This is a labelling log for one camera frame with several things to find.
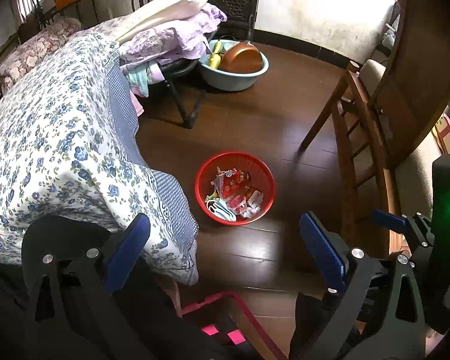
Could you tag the clear plastic wrapper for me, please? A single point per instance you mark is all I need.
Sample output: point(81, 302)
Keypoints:
point(254, 202)

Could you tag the blue floral quilt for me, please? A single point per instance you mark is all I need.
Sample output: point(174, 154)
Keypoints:
point(60, 138)

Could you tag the blue face mask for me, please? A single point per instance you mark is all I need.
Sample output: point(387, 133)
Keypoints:
point(223, 210)

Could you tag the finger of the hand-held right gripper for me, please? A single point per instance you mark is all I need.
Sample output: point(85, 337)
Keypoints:
point(386, 220)

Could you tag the light blue basin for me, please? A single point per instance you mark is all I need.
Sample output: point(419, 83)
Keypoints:
point(228, 80)

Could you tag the purple cloth pile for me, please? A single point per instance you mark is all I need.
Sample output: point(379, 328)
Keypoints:
point(165, 43)

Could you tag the pastel towel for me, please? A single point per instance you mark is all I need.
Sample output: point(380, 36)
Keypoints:
point(142, 77)

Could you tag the red plastic wrapper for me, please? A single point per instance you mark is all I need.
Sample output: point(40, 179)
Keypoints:
point(237, 202)

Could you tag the folded pink floral quilt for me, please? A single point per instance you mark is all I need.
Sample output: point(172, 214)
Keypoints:
point(33, 52)

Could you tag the red plastic basket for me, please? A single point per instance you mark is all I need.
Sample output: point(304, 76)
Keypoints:
point(206, 180)

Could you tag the purple floral bed sheet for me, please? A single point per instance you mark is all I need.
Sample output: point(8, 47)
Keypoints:
point(105, 28)

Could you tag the copper frying pan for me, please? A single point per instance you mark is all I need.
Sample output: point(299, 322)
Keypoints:
point(243, 58)

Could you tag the yellow plastic utensil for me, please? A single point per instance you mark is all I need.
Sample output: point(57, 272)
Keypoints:
point(214, 60)

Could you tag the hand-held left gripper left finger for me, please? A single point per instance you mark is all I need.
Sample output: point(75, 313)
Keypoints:
point(129, 247)

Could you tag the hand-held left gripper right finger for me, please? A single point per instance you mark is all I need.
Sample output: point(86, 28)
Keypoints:
point(322, 247)

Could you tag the white quilted pillow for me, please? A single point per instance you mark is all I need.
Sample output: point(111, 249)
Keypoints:
point(165, 7)

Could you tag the carved wooden screen with painting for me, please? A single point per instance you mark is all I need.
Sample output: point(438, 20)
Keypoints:
point(228, 3)

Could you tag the red snack bag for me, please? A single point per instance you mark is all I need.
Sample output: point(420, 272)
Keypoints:
point(232, 183)

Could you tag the person's dark clothing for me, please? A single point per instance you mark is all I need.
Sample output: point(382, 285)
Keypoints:
point(153, 330)

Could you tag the wooden armchair with beige cushion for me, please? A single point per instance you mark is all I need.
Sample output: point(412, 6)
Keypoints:
point(416, 82)

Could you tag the black folding stool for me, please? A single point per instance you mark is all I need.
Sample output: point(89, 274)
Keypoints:
point(187, 108)

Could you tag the yellow wrapper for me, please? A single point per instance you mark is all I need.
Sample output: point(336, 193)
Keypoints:
point(213, 196)

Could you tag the pink stool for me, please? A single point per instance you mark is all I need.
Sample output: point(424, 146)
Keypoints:
point(210, 300)

